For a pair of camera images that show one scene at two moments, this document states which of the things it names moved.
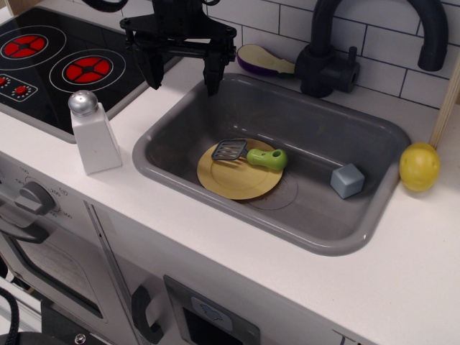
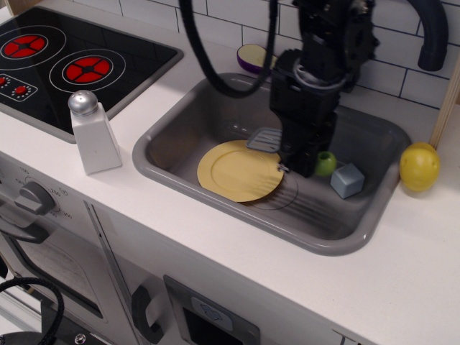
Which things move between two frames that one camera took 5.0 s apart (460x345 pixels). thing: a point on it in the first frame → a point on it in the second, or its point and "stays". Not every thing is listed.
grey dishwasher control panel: x=198 y=320 stays
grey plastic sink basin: x=311 y=134 stays
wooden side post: x=448 y=105 stays
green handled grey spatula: x=234 y=149 → x=268 y=139
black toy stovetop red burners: x=47 y=57 stays
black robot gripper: x=177 y=27 → x=304 y=93
